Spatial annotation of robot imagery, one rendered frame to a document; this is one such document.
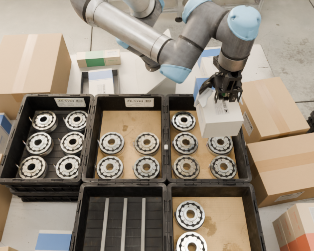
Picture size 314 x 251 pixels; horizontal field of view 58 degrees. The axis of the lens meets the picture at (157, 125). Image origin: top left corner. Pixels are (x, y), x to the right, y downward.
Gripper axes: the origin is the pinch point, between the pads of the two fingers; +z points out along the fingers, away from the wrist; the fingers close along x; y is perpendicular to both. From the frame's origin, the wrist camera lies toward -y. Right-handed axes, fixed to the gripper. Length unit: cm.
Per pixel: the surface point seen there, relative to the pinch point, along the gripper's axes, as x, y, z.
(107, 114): -41, -18, 28
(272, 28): 113, -173, 112
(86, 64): -55, -62, 39
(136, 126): -28.1, -10.7, 27.9
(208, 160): -0.1, 8.4, 27.8
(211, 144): 1.8, 2.5, 25.0
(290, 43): 124, -149, 112
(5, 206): -83, 17, 37
